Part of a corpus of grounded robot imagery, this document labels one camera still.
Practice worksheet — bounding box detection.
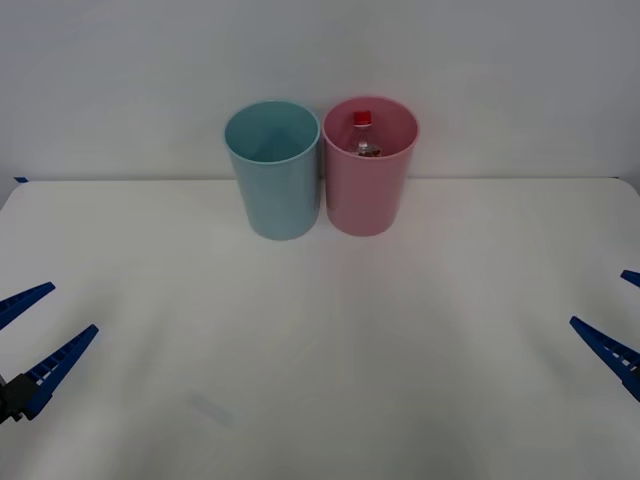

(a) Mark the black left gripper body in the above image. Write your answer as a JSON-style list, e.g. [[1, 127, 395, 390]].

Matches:
[[0, 374, 26, 427]]

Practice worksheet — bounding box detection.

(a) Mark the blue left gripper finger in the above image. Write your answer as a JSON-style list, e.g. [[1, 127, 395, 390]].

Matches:
[[0, 281, 57, 332], [14, 324, 100, 421]]

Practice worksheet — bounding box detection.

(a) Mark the clear bottle with red cap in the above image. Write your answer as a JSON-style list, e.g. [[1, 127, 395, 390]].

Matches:
[[348, 110, 386, 159]]

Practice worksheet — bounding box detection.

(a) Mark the pale blue plastic bin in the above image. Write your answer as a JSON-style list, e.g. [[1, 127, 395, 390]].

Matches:
[[223, 100, 322, 242]]

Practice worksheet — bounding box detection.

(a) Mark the pink plastic bin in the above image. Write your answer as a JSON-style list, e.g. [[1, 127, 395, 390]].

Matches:
[[322, 95, 420, 238]]

